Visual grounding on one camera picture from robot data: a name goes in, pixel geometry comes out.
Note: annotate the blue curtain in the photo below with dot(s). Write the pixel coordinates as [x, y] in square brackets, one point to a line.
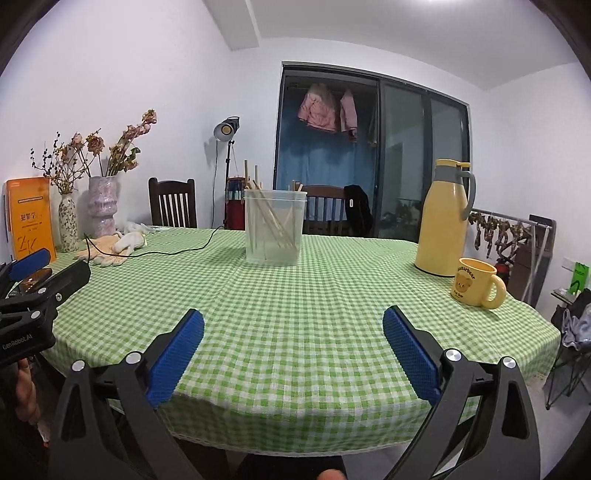
[291, 157]

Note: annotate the yellow thermos jug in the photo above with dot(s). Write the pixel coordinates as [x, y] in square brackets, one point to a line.
[443, 221]

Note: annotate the black phone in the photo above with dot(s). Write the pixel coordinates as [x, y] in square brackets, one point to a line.
[34, 281]

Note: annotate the black folding chair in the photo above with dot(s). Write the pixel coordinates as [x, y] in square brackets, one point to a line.
[565, 369]

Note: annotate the white wall socket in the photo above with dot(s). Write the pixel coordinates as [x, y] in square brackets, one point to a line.
[567, 265]

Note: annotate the grey cloth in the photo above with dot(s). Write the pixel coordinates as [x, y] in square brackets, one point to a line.
[577, 330]

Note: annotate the large pink padded jacket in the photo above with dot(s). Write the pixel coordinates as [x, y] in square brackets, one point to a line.
[318, 108]

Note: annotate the metal drying rack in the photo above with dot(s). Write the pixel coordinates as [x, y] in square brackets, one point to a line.
[498, 230]

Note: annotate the orange book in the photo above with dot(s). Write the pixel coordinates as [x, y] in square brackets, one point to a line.
[30, 217]

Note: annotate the dried rose bouquet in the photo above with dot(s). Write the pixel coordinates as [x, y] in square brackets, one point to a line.
[94, 145]

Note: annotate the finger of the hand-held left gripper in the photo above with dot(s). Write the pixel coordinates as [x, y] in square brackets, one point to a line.
[74, 277]
[30, 265]

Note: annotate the green paper bag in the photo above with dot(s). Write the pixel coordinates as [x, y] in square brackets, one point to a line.
[581, 277]

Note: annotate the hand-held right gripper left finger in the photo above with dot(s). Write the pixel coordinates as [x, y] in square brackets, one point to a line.
[178, 355]

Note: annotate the studio light on stand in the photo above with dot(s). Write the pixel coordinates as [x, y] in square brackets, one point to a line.
[226, 128]

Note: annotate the yellow bear mug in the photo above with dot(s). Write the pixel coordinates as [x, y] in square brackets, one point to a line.
[471, 281]

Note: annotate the pink speckled ceramic vase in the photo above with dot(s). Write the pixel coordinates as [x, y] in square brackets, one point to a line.
[102, 207]

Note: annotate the dark wooden chair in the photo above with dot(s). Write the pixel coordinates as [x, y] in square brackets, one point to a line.
[323, 191]
[171, 187]

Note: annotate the black bag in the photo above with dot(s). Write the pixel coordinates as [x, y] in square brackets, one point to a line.
[358, 207]

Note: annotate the green checked tablecloth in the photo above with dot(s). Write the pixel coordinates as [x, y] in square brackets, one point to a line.
[300, 323]

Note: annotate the bunch of wooden chopsticks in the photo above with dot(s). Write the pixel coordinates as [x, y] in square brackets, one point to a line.
[270, 221]

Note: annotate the person's left hand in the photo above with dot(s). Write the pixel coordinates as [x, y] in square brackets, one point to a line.
[27, 392]

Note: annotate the white crumpled cloth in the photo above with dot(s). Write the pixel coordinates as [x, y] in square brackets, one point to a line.
[138, 227]

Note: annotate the dried twig bouquet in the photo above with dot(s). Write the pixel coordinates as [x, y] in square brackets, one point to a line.
[64, 180]

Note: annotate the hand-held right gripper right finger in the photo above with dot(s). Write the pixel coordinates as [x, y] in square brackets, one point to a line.
[411, 355]

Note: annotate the clear plastic container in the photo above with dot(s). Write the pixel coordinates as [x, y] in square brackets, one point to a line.
[274, 230]

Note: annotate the red container with tassels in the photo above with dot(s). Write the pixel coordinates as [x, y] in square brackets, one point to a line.
[234, 212]

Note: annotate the slim floral vase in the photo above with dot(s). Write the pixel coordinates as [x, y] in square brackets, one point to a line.
[68, 226]

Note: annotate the dark framed sliding glass door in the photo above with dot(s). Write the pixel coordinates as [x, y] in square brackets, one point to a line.
[401, 152]

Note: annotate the small pink padded jacket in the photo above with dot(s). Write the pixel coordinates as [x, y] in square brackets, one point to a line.
[348, 113]

